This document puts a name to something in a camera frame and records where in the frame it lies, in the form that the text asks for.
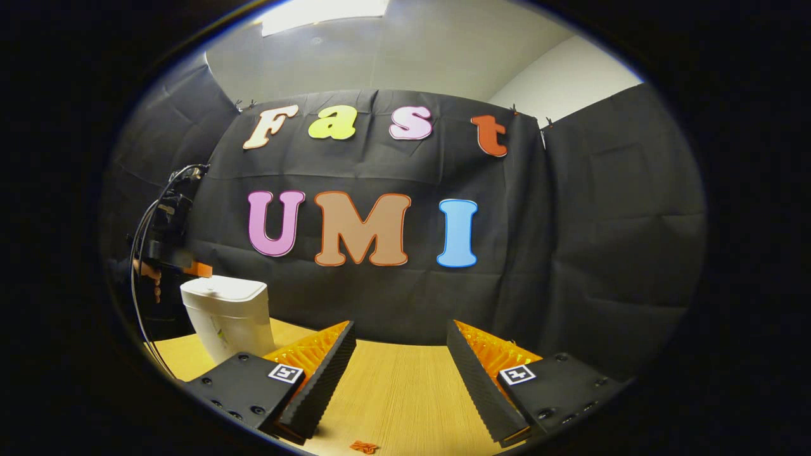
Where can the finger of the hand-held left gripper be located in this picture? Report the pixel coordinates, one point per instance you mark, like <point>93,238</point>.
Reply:
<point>199,270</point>

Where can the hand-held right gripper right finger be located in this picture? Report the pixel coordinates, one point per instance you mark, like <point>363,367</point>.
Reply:
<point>481,392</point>

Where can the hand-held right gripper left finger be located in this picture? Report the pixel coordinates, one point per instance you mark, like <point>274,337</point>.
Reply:
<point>323,386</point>

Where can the white desktop garbage bin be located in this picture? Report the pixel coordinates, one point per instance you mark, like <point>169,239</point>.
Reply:
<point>228,316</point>

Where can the orange paper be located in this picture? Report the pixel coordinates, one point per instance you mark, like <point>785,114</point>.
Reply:
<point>364,447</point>

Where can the wooden desktop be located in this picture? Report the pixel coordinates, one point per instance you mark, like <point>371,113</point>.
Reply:
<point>405,405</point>

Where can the black backdrop cloth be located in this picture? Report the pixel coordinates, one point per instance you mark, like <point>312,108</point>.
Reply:
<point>570,240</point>

